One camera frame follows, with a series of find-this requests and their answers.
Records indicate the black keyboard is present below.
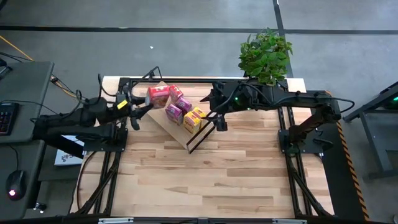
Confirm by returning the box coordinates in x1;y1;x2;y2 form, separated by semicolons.
0;102;20;136

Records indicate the green plant in black pot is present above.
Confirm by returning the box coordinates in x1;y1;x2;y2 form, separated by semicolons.
238;27;294;87

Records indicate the yellow cable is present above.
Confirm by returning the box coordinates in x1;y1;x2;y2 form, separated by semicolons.
0;35;80;99

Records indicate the purple Raisin Bran cereal box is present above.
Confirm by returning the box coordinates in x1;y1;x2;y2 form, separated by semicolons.
164;103;183;126
175;96;193;114

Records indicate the silver metal bracket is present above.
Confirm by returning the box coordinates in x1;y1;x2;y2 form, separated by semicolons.
272;218;308;224
98;217;134;224

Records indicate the black aluminium rig frame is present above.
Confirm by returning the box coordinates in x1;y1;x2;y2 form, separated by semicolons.
70;76;335;220

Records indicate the black cable loop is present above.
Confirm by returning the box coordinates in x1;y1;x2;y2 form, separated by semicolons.
136;65;163;86

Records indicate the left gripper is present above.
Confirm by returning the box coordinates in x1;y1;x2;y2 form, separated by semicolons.
115;85;155;132

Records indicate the red cereal box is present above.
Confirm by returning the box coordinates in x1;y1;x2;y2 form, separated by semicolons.
169;84;184;103
145;85;171;109

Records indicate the grey metal stand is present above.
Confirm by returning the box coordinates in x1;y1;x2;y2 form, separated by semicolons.
342;81;398;180

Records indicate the black computer mouse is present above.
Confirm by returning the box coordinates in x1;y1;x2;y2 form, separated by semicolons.
5;169;27;202

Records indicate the yellow Pops cereal box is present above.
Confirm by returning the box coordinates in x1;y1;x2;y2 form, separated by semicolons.
182;111;202;134
192;106;208;121

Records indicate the grey desk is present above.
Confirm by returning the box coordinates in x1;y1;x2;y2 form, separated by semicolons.
0;61;55;220

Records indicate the white printed sheet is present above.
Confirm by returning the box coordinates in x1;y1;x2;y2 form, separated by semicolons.
54;135;85;167

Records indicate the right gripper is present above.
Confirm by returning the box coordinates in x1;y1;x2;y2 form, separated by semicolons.
200;81;246;133

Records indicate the black mat with hazard stripes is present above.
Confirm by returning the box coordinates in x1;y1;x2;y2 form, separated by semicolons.
320;90;371;222

